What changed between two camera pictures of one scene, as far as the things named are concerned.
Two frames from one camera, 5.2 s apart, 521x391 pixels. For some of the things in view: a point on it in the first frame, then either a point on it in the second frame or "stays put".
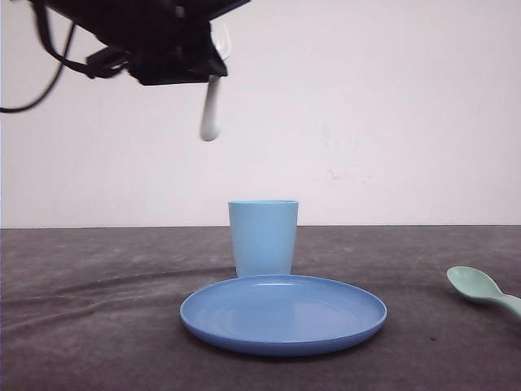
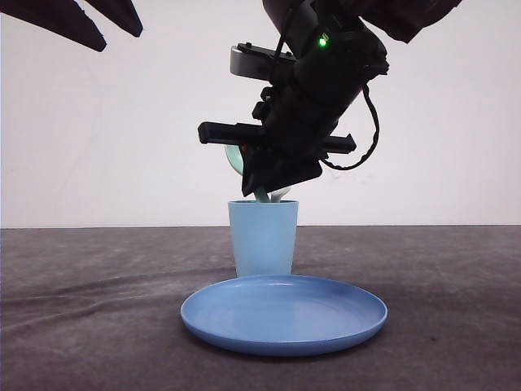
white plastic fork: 221,29 -> 276,195
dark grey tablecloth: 98,309 stays put
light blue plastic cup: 264,236 stays put
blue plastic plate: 282,315 stays put
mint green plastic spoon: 475,284 -> 235,157
